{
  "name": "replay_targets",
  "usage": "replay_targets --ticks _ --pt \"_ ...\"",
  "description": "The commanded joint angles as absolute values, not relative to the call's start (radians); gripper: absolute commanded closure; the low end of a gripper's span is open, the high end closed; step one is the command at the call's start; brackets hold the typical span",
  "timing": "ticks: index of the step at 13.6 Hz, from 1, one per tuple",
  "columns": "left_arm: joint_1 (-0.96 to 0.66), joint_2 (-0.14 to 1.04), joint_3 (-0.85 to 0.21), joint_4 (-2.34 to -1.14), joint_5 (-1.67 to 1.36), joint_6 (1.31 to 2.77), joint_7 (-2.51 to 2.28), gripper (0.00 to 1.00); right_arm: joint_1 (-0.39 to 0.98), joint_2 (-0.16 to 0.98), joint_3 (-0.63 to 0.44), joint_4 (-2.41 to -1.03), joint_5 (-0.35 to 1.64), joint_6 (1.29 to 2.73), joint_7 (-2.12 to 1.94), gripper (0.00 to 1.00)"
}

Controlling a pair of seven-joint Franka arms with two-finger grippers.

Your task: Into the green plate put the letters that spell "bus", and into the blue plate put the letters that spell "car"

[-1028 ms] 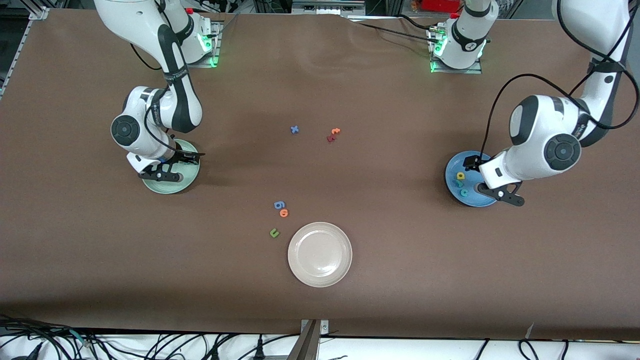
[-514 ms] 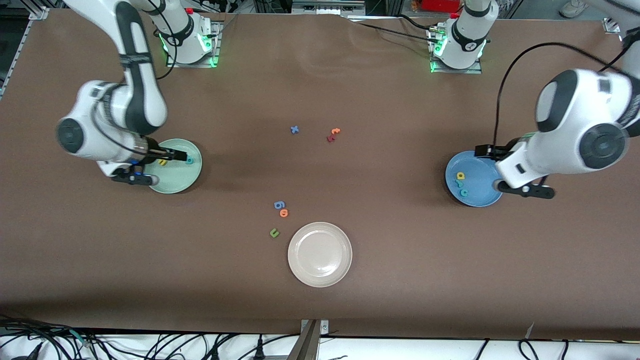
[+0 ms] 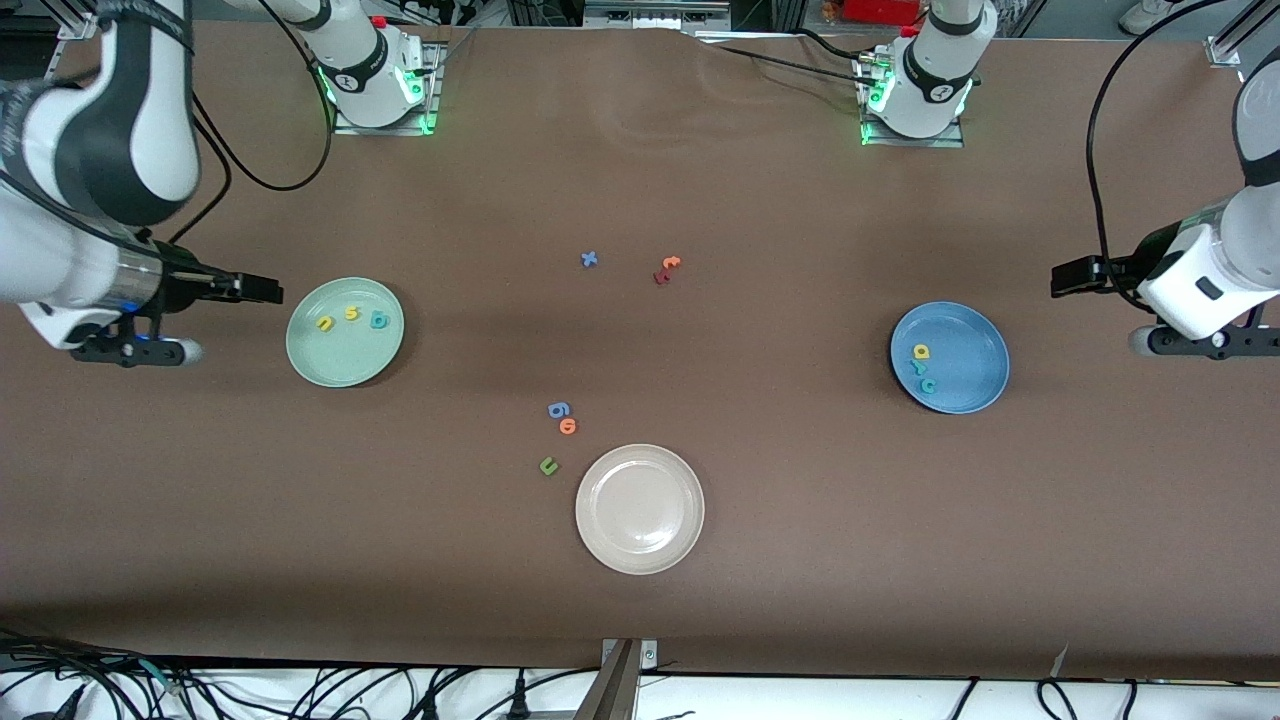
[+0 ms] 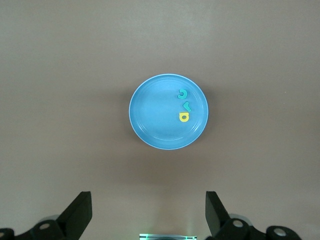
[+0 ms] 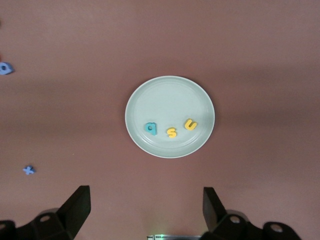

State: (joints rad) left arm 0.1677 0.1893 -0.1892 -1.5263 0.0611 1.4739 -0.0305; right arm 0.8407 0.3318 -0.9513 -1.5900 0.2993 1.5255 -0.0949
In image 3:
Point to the beige plate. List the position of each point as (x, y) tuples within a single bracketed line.
[(640, 509)]

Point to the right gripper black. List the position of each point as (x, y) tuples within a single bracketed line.
[(181, 283)]

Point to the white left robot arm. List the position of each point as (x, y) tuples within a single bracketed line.
[(940, 60)]

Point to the grey equipment box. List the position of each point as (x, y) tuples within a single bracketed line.
[(650, 12)]

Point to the aluminium frame beam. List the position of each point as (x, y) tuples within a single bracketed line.
[(610, 695)]

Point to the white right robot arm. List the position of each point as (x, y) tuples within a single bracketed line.
[(120, 130)]

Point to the metal corner bracket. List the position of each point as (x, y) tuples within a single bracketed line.
[(650, 655)]

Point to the light green plate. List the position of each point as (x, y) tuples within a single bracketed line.
[(345, 355)]

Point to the brown paper table cover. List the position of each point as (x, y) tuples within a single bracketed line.
[(900, 550)]

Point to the aluminium frame corner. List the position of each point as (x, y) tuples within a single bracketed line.
[(1225, 50)]

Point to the red box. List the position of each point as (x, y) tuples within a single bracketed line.
[(880, 10)]

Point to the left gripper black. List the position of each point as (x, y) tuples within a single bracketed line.
[(1146, 262)]

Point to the blue plate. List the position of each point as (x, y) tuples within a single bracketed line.
[(965, 345)]

